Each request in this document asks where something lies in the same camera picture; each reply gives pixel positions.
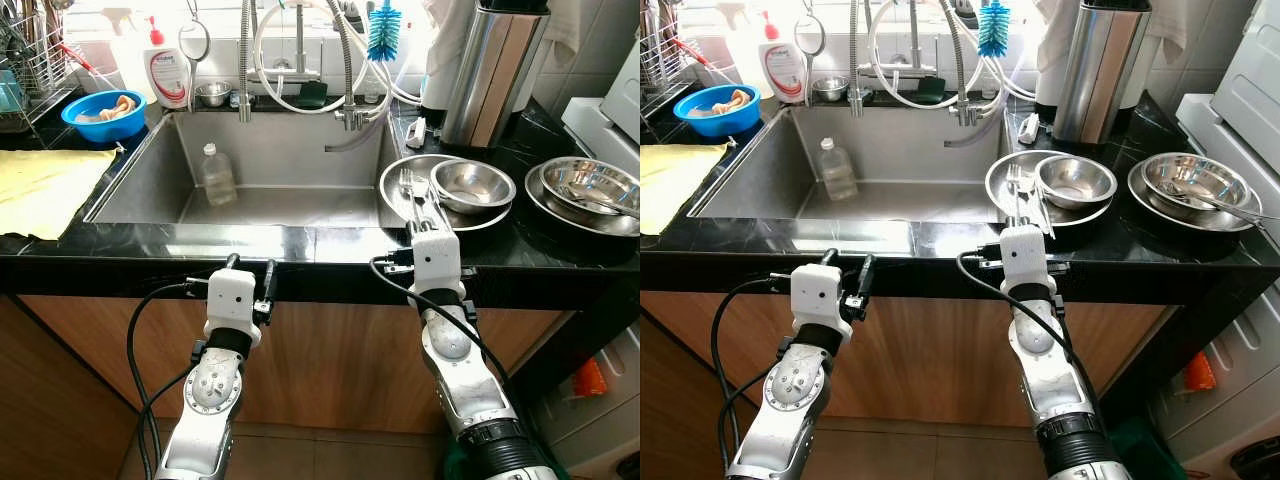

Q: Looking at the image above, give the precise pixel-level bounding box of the large steel plate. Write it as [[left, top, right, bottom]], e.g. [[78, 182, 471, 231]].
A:
[[984, 149, 1117, 229], [377, 152, 517, 234]]

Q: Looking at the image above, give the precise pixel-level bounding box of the small steel bowl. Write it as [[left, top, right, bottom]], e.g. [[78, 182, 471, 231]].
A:
[[429, 157, 519, 215], [1034, 154, 1119, 210]]

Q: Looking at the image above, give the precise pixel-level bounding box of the clear plastic bottle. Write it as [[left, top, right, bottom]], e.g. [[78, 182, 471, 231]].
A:
[[817, 137, 860, 202], [202, 142, 239, 207]]

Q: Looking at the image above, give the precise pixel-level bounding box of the brown wooden sink cabinet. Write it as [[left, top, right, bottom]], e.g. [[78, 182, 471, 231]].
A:
[[640, 289, 1183, 432], [18, 294, 577, 437]]

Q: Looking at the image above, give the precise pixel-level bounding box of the large steel basin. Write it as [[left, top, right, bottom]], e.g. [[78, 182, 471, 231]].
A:
[[1127, 159, 1264, 234], [524, 160, 641, 239]]

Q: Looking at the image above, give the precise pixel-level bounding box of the stainless steel sink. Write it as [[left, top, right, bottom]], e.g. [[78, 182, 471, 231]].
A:
[[85, 108, 412, 230], [688, 103, 1013, 224]]

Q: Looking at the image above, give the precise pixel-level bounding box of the steel knife block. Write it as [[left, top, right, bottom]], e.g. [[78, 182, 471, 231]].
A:
[[1051, 0, 1154, 145], [439, 0, 552, 150]]

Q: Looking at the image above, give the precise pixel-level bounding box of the steel mixing bowl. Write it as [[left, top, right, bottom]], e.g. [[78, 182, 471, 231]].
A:
[[539, 156, 641, 217], [1141, 152, 1252, 212]]

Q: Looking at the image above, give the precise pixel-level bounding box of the white hanging towel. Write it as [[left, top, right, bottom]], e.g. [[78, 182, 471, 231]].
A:
[[548, 0, 583, 73], [420, 0, 483, 105], [1034, 0, 1093, 101], [1150, 0, 1203, 67]]

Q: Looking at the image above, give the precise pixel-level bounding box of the steel spoon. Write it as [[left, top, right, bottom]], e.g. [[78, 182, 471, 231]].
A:
[[563, 184, 641, 218], [1168, 184, 1280, 225]]

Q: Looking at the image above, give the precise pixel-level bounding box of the yellow cloth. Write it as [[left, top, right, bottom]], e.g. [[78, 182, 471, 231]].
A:
[[0, 148, 120, 242], [640, 143, 732, 237]]

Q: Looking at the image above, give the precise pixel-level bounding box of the blue bottle brush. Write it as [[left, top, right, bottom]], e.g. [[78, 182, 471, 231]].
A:
[[977, 0, 1012, 59], [366, 0, 402, 64]]

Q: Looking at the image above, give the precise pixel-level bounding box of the blue plastic bowl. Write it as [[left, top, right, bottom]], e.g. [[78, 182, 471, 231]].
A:
[[61, 89, 149, 144], [672, 84, 762, 139]]

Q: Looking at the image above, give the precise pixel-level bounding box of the beige cloth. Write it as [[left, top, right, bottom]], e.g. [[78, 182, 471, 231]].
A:
[[698, 89, 752, 119], [84, 95, 137, 124]]

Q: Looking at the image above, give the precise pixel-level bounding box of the white washing machine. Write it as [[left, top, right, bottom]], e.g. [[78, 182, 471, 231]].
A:
[[530, 40, 641, 476], [1150, 0, 1280, 461]]

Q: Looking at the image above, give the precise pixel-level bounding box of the steel flexible faucet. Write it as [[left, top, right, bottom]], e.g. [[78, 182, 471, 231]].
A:
[[236, 0, 258, 124], [849, 0, 871, 119]]

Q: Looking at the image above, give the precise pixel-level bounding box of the white red soap pump bottle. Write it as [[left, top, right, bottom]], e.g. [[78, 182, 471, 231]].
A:
[[142, 14, 192, 110], [756, 11, 807, 105]]

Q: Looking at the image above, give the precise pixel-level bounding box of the orange plastic object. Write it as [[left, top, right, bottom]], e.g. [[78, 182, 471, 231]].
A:
[[571, 357, 609, 399], [1182, 349, 1219, 394]]

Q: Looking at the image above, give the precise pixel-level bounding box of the steel mesh strainer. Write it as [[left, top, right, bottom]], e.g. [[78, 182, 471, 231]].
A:
[[177, 0, 212, 113], [794, 0, 828, 107]]

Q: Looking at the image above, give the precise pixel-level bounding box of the white spray bottle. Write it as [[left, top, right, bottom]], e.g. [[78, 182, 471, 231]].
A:
[[104, 8, 151, 97], [724, 4, 767, 89]]

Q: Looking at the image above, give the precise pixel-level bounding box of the green bin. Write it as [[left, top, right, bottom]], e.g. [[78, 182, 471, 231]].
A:
[[1103, 415, 1163, 480], [437, 437, 476, 480]]

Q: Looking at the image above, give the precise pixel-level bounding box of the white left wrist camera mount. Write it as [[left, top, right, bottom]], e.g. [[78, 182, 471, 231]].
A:
[[207, 268, 258, 333], [790, 263, 843, 327]]

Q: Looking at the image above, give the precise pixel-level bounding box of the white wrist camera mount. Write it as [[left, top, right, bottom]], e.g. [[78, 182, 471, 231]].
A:
[[207, 268, 258, 333], [790, 263, 843, 327], [1000, 225, 1050, 291], [412, 228, 464, 293]]

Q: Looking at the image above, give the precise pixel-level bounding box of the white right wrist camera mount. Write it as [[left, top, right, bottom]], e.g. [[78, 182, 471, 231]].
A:
[[1000, 225, 1050, 291], [412, 228, 464, 293]]

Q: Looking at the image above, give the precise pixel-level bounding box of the grey hose faucet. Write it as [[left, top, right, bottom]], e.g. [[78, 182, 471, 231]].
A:
[[318, 0, 373, 131], [938, 0, 989, 128]]

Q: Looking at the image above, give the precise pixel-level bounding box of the white hose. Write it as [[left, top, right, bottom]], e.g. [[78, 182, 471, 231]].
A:
[[252, 0, 421, 117], [866, 0, 1033, 113]]

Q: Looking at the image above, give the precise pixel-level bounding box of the red handled utensil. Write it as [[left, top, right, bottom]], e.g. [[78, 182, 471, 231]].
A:
[[678, 37, 721, 73], [58, 40, 103, 79]]

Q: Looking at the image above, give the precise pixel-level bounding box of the wire dish rack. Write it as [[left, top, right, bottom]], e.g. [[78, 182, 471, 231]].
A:
[[640, 0, 703, 113], [0, 0, 77, 133]]

